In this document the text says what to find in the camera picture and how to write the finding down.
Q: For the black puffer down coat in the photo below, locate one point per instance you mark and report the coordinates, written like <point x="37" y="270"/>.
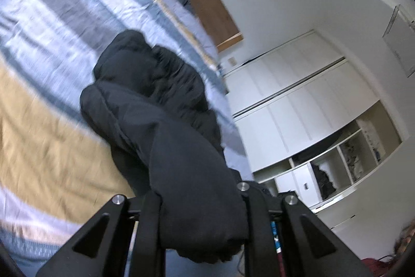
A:
<point x="150" y="106"/>

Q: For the dark clothes in shelf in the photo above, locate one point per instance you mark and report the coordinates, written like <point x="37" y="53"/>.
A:
<point x="326" y="187"/>

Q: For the white sliding wardrobe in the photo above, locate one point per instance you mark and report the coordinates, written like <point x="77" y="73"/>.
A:
<point x="293" y="97"/>

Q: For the white open shelf unit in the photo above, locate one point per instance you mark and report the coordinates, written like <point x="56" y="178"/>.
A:
<point x="348" y="156"/>

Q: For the striped duvet cover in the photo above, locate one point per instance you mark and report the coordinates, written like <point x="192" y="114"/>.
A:
<point x="55" y="171"/>

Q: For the wall switch plate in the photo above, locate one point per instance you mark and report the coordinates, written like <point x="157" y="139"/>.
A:
<point x="232" y="61"/>

